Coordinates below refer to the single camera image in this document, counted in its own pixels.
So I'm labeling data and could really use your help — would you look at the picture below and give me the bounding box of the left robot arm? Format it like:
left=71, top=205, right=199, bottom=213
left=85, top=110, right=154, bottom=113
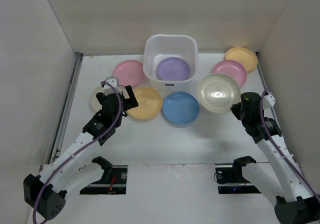
left=23, top=81, right=139, bottom=223

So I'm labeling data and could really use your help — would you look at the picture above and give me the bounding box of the white plastic bin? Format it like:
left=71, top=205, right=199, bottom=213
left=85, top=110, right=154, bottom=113
left=143, top=34, right=199, bottom=93

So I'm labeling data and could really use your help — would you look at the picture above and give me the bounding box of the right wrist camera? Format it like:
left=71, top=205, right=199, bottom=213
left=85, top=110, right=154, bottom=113
left=262, top=89, right=276, bottom=110

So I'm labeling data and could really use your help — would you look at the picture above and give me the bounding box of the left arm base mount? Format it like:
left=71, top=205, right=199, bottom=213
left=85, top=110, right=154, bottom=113
left=79, top=156, right=128, bottom=195

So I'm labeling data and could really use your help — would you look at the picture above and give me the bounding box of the blue plate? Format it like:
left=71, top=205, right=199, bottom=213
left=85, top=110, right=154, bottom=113
left=162, top=91, right=200, bottom=126

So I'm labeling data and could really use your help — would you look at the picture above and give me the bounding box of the pink plate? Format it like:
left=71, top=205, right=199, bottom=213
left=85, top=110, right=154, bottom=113
left=210, top=60, right=247, bottom=88
left=112, top=59, right=146, bottom=86

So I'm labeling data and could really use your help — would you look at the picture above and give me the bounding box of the purple plate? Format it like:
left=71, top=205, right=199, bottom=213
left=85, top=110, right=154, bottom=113
left=156, top=57, right=191, bottom=81

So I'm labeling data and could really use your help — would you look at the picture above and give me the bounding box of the cream plate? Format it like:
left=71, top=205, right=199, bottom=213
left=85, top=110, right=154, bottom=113
left=90, top=86, right=104, bottom=113
left=196, top=73, right=241, bottom=114

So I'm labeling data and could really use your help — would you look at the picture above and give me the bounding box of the right yellow plate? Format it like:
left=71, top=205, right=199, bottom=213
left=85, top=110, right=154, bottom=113
left=224, top=47, right=258, bottom=72

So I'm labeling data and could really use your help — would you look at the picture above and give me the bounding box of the yellow plate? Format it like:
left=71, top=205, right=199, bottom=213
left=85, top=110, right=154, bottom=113
left=127, top=87, right=163, bottom=120
left=224, top=47, right=258, bottom=72

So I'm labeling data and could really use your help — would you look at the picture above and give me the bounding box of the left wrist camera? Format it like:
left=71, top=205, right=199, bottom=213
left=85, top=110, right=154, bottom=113
left=100, top=76, right=123, bottom=96

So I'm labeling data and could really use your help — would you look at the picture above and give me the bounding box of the left yellow plate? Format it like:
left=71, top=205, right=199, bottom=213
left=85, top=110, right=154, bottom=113
left=127, top=87, right=163, bottom=120

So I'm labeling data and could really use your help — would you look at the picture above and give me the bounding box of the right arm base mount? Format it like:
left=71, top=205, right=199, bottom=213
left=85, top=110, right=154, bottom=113
left=213, top=156, right=261, bottom=195

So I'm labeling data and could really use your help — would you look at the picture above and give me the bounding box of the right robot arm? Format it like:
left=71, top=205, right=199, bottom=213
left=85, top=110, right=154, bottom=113
left=230, top=89, right=320, bottom=224

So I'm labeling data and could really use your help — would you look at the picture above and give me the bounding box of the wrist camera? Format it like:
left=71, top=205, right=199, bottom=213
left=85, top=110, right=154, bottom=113
left=262, top=89, right=276, bottom=110
left=100, top=76, right=123, bottom=96

